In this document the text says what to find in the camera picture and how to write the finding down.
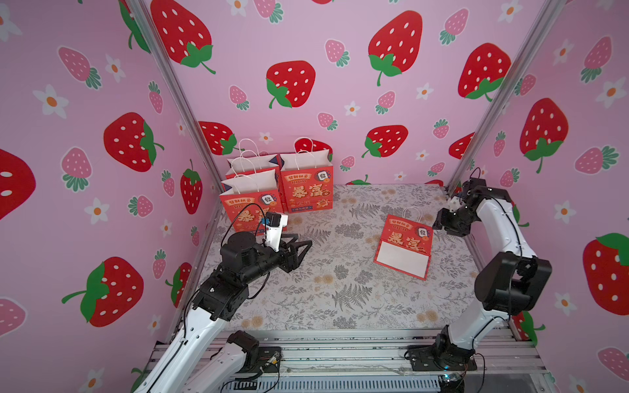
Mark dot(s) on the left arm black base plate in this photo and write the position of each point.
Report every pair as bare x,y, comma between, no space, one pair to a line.
264,359

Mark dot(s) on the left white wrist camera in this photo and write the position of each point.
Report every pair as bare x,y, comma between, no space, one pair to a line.
274,225

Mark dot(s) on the red paper bag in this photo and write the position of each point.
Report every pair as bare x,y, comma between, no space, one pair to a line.
406,244
307,177
252,161
248,198

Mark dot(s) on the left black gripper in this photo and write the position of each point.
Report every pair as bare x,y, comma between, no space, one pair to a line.
287,260

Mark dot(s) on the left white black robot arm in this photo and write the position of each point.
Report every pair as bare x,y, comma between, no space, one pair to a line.
244,260

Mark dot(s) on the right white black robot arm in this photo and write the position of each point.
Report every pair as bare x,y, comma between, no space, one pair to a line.
509,284

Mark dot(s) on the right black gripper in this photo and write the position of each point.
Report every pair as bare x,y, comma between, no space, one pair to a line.
447,220

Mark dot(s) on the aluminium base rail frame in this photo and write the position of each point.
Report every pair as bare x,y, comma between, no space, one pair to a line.
498,361

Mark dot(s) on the right aluminium frame post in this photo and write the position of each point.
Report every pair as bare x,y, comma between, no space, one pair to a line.
541,27

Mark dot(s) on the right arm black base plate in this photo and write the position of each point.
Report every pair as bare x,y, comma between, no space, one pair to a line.
430,359

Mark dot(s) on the aluminium frame post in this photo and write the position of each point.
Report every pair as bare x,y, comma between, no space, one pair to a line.
149,32
541,27

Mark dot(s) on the left aluminium frame post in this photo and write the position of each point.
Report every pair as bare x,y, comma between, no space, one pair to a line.
149,32

